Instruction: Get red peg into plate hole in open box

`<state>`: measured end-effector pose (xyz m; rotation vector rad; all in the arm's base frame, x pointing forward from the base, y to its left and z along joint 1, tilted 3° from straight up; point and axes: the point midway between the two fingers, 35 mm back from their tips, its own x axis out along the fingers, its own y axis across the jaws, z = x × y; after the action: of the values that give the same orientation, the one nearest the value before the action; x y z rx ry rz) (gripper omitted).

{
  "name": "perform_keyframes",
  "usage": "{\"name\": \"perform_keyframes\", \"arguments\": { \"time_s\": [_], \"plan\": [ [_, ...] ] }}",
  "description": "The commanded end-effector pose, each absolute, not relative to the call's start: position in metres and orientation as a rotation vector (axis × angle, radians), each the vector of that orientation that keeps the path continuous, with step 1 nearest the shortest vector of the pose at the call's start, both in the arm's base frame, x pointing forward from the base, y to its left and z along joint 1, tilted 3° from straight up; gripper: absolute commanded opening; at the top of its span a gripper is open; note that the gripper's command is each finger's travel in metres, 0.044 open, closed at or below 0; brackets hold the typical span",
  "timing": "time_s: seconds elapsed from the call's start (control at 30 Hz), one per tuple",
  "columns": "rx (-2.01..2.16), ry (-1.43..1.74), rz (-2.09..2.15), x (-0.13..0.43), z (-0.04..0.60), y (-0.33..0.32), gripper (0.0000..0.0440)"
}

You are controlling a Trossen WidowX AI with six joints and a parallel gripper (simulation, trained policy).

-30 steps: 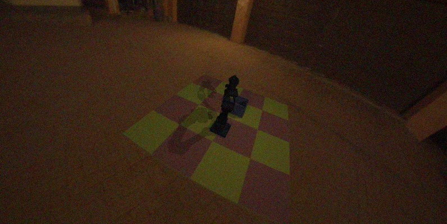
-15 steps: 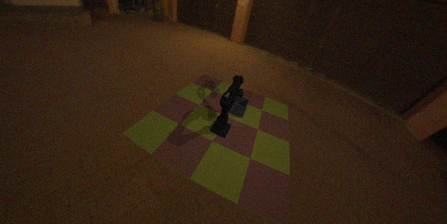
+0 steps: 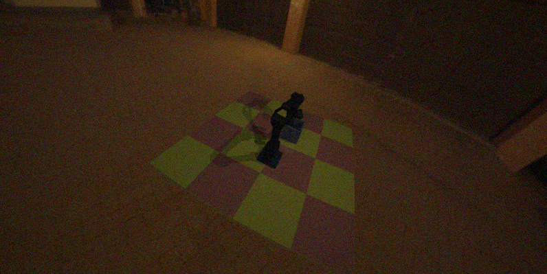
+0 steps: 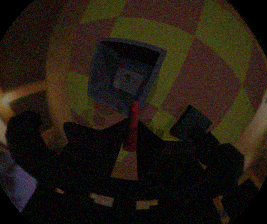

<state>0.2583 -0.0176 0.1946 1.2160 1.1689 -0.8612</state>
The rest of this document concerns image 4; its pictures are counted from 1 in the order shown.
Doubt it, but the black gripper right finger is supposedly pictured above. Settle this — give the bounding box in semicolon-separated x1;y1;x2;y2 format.
136;120;200;181

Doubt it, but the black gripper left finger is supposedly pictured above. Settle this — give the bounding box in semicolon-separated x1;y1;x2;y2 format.
62;119;128;177

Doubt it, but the red peg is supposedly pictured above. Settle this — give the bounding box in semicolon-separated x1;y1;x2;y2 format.
122;101;140;152

